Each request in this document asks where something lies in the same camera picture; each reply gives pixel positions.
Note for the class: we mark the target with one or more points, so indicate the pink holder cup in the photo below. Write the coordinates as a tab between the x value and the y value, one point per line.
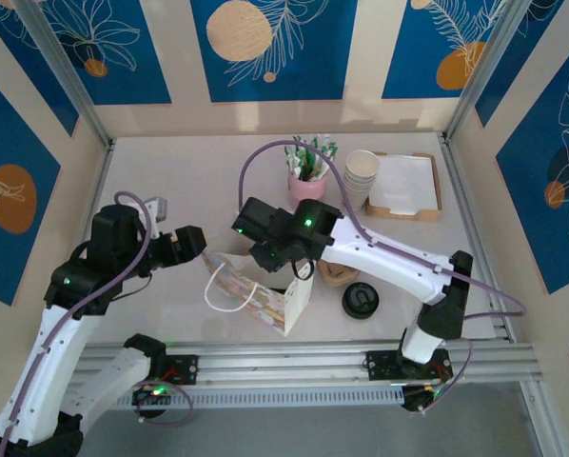
303	188

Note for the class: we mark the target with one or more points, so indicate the aluminium frame post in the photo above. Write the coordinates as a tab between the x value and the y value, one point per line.
488	66
64	66

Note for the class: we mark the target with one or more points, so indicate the white napkin stack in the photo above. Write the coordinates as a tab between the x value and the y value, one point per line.
406	183

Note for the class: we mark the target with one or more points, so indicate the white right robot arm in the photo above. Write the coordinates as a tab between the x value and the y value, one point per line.
384	259

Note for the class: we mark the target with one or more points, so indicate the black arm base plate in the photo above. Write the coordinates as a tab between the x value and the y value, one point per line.
184	369
379	365

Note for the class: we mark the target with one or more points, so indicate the black plastic cup lid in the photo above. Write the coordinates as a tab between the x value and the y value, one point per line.
360	300

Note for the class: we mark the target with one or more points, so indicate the brown pulp cup carrier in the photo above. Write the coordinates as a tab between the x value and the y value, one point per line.
337	276

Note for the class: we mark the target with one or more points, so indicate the brown wooden napkin tray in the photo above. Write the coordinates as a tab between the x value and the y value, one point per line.
403	215

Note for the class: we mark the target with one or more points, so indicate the white patterned paper bag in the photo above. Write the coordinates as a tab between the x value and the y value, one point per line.
270	309

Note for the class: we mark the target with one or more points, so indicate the green white sugar sachet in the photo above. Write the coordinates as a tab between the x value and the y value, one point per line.
290	161
323	142
298	144
333	148

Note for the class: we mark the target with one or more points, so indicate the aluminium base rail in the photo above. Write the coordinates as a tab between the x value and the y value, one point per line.
275	362

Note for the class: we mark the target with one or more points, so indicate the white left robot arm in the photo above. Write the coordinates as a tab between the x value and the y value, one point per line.
42	362

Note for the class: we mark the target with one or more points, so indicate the stacked white paper cup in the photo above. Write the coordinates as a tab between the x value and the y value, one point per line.
360	182
359	192
358	202
359	187
362	164

